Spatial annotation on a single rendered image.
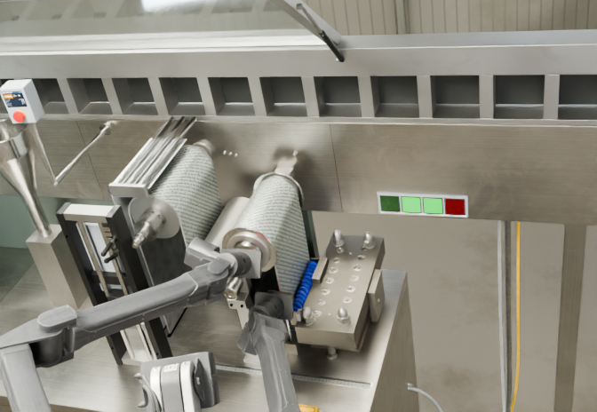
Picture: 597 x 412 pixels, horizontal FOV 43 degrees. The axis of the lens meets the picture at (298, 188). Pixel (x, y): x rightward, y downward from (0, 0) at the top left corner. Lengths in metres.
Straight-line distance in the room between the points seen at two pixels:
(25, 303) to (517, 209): 1.57
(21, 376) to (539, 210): 1.34
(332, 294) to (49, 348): 0.88
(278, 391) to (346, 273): 0.64
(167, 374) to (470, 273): 2.83
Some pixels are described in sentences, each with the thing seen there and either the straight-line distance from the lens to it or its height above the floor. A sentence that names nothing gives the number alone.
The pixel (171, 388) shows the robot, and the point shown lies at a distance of 0.95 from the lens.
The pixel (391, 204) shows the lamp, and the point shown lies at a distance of 2.12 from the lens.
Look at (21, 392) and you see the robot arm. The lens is 1.39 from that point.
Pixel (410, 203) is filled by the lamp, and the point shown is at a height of 1.19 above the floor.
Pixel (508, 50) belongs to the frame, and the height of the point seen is 1.64.
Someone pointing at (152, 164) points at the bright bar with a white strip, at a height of 1.44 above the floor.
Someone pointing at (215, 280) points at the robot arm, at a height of 1.40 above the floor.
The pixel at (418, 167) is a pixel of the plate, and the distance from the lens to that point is 2.04.
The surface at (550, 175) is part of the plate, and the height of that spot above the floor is 1.29.
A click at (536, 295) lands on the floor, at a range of 3.58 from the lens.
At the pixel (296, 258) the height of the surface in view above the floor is 1.11.
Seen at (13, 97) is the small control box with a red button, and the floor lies 1.69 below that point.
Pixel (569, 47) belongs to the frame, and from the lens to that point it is 1.85.
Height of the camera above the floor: 2.42
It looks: 33 degrees down
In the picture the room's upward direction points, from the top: 10 degrees counter-clockwise
